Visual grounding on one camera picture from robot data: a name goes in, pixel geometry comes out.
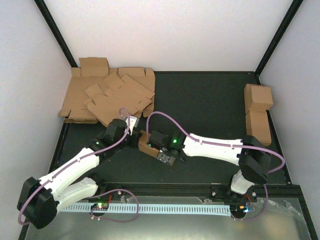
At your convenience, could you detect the cardboard box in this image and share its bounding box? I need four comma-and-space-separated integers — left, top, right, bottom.
244, 84, 274, 113
245, 110, 272, 147
138, 130, 176, 166

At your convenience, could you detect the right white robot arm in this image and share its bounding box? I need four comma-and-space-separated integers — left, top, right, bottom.
146, 130, 271, 202

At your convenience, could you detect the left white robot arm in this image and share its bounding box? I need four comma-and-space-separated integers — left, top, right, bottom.
17, 116, 142, 229

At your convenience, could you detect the stack of flat cardboard blanks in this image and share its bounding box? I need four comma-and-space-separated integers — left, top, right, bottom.
58, 57, 156, 124

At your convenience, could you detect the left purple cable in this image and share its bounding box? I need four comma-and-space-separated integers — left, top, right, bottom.
18, 107, 140, 226

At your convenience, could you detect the purple cable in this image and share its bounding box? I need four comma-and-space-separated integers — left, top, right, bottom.
18, 107, 140, 226
146, 111, 286, 222

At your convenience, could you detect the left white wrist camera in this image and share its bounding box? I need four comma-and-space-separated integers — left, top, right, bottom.
125, 115, 140, 133

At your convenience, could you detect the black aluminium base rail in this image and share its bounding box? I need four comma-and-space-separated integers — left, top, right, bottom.
95, 182, 303, 202

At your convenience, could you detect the light blue slotted cable duct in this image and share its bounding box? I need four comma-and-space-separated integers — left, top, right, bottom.
62, 202, 231, 217

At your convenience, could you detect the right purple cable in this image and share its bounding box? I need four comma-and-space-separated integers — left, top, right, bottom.
146, 111, 286, 222

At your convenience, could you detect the left black frame post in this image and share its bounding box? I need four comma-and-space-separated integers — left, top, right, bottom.
34, 0, 78, 68

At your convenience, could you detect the black frame post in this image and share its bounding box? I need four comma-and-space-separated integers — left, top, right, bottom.
254, 0, 304, 77
34, 0, 78, 68

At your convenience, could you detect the right black frame post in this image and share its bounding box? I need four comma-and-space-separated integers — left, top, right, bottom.
254, 0, 304, 77

